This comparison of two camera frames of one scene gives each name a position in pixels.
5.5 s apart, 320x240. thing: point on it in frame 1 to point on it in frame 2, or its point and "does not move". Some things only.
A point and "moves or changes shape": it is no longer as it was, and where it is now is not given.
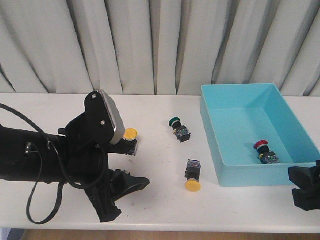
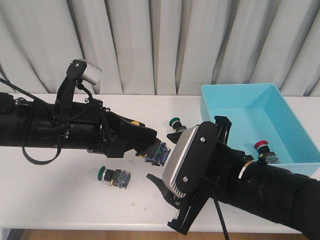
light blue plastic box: [252, 136] does not move
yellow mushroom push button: [130, 136] moves or changes shape
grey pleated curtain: [158, 47] does not move
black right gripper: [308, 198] to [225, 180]
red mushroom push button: [265, 156] does not move
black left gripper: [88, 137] to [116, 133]
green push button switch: [180, 131] does not move
